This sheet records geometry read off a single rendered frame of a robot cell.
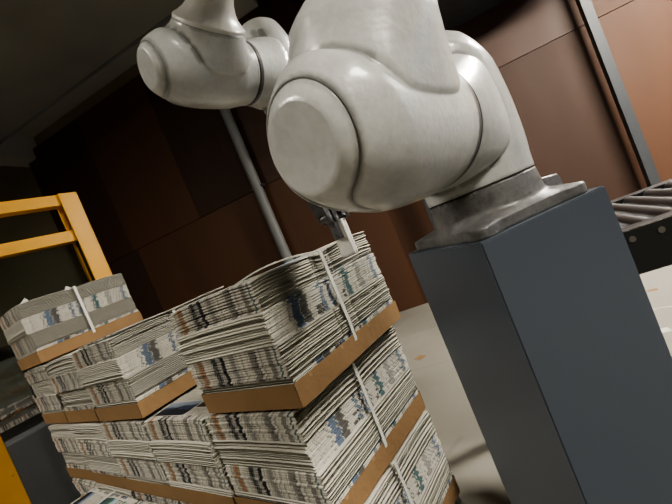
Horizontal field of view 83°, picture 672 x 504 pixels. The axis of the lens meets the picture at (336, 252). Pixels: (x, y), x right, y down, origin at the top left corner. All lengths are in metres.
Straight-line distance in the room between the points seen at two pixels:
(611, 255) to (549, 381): 0.18
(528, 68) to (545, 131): 0.63
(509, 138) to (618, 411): 0.36
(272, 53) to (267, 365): 0.52
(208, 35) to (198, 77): 0.06
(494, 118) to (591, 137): 4.01
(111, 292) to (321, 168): 1.57
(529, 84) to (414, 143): 4.14
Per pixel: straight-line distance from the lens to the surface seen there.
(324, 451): 0.75
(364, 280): 0.85
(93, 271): 2.40
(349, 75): 0.33
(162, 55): 0.61
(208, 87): 0.63
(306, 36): 0.39
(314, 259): 0.76
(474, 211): 0.53
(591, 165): 4.50
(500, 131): 0.52
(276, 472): 0.82
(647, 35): 4.80
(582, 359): 0.57
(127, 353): 1.16
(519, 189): 0.54
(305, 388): 0.67
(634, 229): 1.24
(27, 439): 2.40
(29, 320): 1.74
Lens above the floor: 1.07
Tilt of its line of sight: 2 degrees down
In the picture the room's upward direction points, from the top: 23 degrees counter-clockwise
